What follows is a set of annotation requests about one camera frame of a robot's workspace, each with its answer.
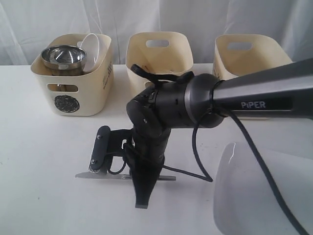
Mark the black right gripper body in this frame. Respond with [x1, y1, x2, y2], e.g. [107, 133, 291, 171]
[127, 127, 171, 176]

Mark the steel table knife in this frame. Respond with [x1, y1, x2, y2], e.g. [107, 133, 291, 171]
[75, 172, 176, 181]

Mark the white square plate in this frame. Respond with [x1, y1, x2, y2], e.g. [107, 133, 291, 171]
[213, 142, 313, 235]

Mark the steel mug with handle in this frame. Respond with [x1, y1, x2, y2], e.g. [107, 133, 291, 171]
[49, 66, 84, 76]

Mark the white ceramic bowl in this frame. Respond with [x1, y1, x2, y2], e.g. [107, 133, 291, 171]
[80, 33, 100, 72]

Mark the stainless steel bowl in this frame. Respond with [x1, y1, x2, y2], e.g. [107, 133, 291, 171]
[41, 45, 87, 70]

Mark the cream bin with circle mark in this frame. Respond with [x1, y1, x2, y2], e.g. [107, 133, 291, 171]
[31, 34, 114, 116]

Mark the cream bin with triangle mark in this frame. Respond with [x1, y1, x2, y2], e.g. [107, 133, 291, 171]
[126, 31, 194, 97]

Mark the cream bin with square mark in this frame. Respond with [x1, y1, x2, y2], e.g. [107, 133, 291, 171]
[211, 34, 294, 120]

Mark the white curtain backdrop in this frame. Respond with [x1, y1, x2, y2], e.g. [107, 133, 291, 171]
[0, 0, 313, 65]

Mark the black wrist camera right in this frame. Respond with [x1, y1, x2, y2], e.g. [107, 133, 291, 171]
[89, 126, 132, 175]

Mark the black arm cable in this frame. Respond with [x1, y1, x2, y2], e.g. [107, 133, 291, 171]
[107, 64, 313, 235]

